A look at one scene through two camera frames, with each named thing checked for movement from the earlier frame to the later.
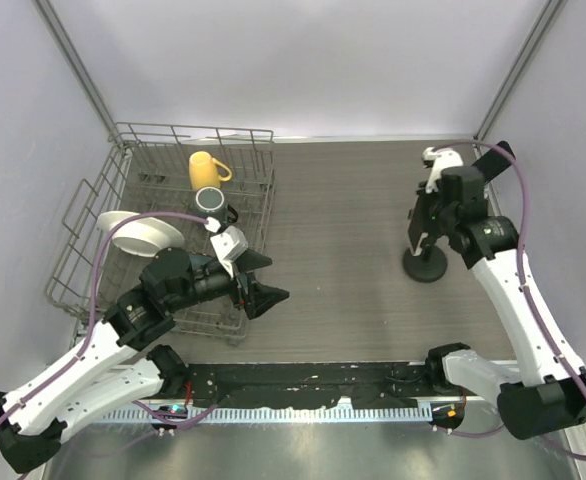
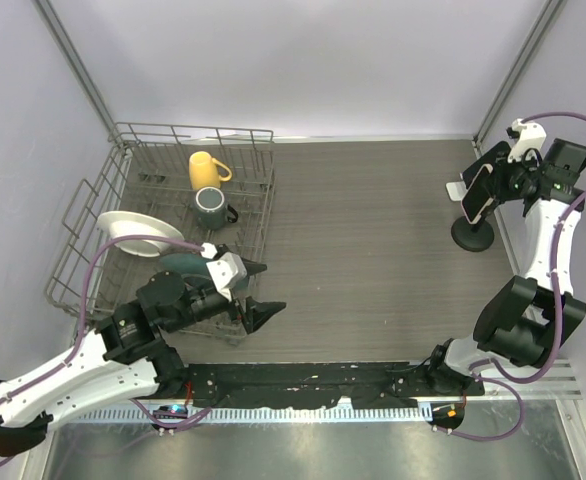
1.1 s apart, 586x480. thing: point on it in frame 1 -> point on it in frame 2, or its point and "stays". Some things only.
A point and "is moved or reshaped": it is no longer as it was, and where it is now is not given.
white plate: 140,236 stays
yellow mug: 206,172 stays
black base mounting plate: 312,385 stays
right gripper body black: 445,214 -> 512,177
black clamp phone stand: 426,264 is moved or reshaped
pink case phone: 422,218 is moved or reshaped
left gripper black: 258,297 -> 257,312
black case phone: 495,162 stays
